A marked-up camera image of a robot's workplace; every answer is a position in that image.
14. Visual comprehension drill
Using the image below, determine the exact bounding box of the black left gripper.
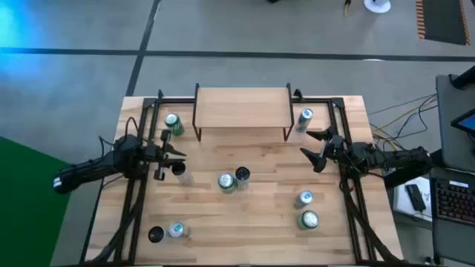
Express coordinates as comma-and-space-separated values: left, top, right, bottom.
145, 130, 187, 182

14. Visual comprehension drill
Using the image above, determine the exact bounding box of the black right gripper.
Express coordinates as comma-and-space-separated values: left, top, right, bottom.
299, 126, 350, 174

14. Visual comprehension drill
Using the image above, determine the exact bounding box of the white Celsius Peach Vibe can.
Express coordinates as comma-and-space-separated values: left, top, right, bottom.
235, 166, 251, 191
171, 162, 194, 187
147, 225, 167, 244

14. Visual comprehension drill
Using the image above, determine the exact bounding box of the blue silver Red Bull can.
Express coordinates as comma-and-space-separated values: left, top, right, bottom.
294, 190, 315, 210
167, 221, 191, 239
295, 108, 315, 134

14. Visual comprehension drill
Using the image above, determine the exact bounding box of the green Sprite can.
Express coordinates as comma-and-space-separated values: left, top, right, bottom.
164, 113, 186, 137
297, 209, 321, 231
217, 172, 238, 195

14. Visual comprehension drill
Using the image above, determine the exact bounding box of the wooden shelf with black legs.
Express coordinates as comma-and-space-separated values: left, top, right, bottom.
191, 82, 296, 143

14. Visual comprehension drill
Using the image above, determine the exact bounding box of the white paper sheet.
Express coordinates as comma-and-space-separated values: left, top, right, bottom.
393, 177, 433, 223

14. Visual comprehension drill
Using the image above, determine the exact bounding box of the black remote control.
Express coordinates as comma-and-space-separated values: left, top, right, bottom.
404, 184, 427, 212

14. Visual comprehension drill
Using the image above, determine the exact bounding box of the white round base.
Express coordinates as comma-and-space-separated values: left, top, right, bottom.
363, 0, 392, 14

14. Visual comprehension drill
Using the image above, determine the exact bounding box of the black tablet with blue screen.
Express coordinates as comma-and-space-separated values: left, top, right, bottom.
451, 108, 475, 134

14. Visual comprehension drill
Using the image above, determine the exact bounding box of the green floor mat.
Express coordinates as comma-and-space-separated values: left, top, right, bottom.
0, 136, 75, 267

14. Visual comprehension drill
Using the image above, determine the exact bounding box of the black pole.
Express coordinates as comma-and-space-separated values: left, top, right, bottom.
448, 65, 475, 90

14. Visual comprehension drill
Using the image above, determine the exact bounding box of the black mat with orange edge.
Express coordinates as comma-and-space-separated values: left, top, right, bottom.
415, 0, 471, 47

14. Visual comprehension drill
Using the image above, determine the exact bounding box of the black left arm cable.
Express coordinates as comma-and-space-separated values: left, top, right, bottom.
124, 116, 141, 139

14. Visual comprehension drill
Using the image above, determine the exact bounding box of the black floor cable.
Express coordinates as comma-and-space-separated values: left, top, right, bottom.
367, 93, 439, 149

